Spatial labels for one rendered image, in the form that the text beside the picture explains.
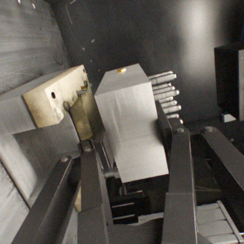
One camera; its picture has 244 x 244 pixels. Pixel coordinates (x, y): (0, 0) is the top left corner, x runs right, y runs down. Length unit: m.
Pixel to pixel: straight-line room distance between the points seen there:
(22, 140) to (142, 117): 0.13
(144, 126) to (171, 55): 0.33
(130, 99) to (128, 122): 0.02
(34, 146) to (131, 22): 0.34
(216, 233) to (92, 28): 0.46
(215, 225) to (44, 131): 0.33
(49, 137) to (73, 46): 0.27
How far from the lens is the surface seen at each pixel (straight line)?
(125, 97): 0.16
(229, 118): 0.55
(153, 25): 0.47
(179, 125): 0.17
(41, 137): 0.26
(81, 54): 0.48
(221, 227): 0.41
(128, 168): 0.19
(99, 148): 0.16
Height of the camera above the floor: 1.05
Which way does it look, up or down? 6 degrees down
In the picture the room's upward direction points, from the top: 77 degrees clockwise
